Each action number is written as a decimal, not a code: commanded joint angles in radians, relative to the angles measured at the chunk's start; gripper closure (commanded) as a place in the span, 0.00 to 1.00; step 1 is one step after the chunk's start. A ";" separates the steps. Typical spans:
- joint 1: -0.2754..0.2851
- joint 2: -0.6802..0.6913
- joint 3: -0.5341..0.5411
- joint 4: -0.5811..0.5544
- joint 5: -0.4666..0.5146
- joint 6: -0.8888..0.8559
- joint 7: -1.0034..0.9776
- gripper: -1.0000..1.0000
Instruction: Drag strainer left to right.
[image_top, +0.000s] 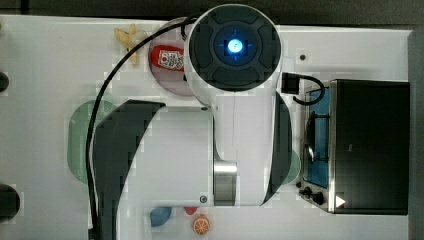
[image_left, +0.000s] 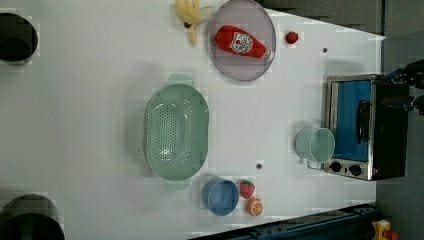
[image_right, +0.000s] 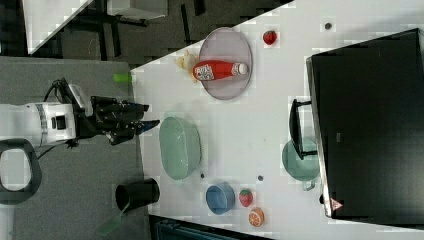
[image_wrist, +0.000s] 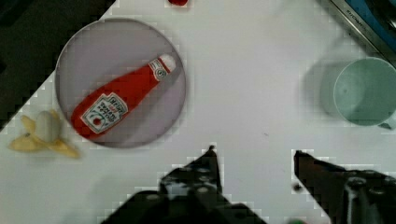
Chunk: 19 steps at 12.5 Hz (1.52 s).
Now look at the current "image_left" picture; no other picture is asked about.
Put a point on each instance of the green plastic strainer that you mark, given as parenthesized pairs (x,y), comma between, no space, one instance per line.
(177,121)

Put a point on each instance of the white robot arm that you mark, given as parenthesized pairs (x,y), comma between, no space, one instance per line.
(412,75)

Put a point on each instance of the blue plastic bowl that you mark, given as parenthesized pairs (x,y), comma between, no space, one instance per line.
(220,196)

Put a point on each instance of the plush strawberry toy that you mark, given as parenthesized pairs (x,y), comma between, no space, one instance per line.
(247,189)

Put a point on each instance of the red plush ketchup bottle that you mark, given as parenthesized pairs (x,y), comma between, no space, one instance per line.
(237,41)

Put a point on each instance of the light green mug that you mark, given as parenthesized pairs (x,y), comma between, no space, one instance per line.
(315,145)

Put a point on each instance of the plush peeled banana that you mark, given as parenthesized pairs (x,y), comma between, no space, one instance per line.
(192,15)

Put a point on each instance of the grey round plate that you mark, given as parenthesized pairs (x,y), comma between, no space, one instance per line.
(252,18)

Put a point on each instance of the small red strawberry toy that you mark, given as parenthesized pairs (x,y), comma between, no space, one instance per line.
(291,37)

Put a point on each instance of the black silver toaster oven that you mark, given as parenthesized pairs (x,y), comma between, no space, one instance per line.
(370,132)

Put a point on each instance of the yellow emergency stop box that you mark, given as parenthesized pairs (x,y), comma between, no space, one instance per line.
(383,231)

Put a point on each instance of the blue metal table frame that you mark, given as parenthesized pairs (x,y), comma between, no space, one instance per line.
(351,223)

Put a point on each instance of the black round post lower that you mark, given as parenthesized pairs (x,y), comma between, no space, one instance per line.
(30,217)

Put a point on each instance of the black round post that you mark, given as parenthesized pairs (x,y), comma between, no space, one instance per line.
(30,217)
(18,39)

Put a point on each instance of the black round post upper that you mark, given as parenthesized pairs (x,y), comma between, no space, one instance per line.
(18,39)

